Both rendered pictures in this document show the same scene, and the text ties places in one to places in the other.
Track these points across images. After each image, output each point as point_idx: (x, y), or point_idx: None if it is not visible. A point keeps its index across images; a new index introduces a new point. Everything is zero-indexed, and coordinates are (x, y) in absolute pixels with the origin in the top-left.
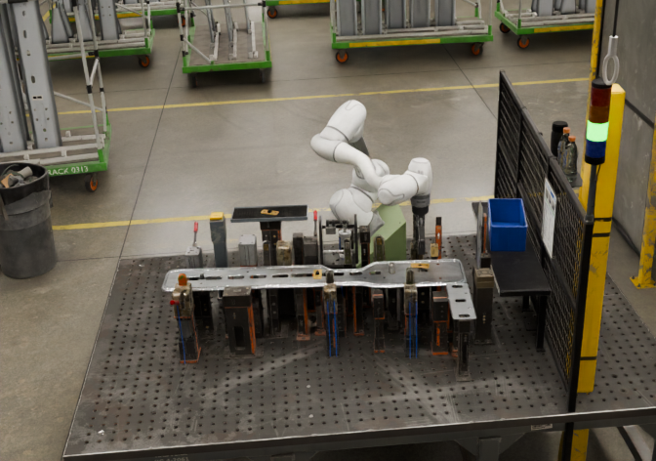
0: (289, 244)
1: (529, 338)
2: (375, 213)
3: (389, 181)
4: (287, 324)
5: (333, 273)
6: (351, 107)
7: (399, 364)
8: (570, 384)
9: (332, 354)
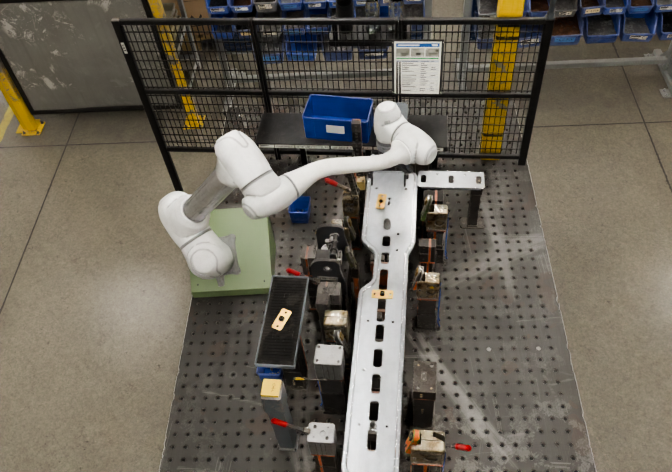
0: (338, 310)
1: None
2: None
3: (420, 139)
4: None
5: (423, 266)
6: (244, 140)
7: (454, 268)
8: (528, 146)
9: (436, 323)
